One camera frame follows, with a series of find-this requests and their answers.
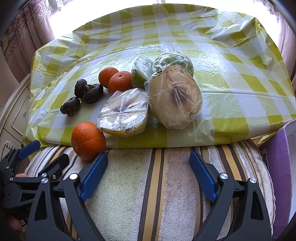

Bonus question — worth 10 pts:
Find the large orange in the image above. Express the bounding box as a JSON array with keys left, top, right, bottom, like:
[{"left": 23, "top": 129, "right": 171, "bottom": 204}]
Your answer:
[{"left": 71, "top": 121, "right": 106, "bottom": 162}]

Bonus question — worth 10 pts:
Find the dark dried fruit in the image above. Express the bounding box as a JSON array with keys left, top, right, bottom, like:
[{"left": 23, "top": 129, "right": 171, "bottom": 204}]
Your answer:
[
  {"left": 83, "top": 84, "right": 103, "bottom": 104},
  {"left": 74, "top": 79, "right": 87, "bottom": 99},
  {"left": 60, "top": 96, "right": 81, "bottom": 116}
]

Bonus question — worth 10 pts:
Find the pale fruit half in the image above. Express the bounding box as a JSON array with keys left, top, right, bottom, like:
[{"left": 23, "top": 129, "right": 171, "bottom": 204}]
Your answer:
[
  {"left": 144, "top": 65, "right": 203, "bottom": 129},
  {"left": 97, "top": 88, "right": 149, "bottom": 138}
]

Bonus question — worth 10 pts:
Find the small orange tangerine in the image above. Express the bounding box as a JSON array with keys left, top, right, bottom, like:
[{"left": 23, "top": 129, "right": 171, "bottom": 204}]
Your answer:
[{"left": 98, "top": 67, "right": 118, "bottom": 88}]

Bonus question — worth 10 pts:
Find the green fruit half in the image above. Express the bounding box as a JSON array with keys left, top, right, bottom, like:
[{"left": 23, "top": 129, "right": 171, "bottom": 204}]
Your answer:
[
  {"left": 152, "top": 52, "right": 194, "bottom": 76},
  {"left": 131, "top": 57, "right": 153, "bottom": 88}
]

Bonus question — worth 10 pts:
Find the person hand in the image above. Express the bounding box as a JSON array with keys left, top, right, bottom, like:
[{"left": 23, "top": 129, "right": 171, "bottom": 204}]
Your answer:
[{"left": 6, "top": 172, "right": 30, "bottom": 241}]

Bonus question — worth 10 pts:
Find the white cabinet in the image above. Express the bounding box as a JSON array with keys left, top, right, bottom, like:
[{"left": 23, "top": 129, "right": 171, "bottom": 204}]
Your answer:
[{"left": 0, "top": 74, "right": 31, "bottom": 158}]

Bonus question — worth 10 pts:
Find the purple white cardboard box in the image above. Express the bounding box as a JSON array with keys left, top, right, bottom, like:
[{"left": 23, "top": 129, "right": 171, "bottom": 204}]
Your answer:
[{"left": 259, "top": 120, "right": 295, "bottom": 239}]

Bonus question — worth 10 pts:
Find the striped towel cushion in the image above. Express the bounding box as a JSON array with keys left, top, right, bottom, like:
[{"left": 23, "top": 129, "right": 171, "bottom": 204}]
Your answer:
[{"left": 25, "top": 141, "right": 275, "bottom": 240}]

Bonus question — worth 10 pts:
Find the green checkered plastic tablecloth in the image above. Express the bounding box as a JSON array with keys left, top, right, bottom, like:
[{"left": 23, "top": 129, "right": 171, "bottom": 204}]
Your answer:
[{"left": 23, "top": 4, "right": 295, "bottom": 148}]

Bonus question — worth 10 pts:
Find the beige curtain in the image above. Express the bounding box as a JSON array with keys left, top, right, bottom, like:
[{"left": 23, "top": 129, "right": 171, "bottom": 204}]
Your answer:
[{"left": 0, "top": 0, "right": 57, "bottom": 82}]

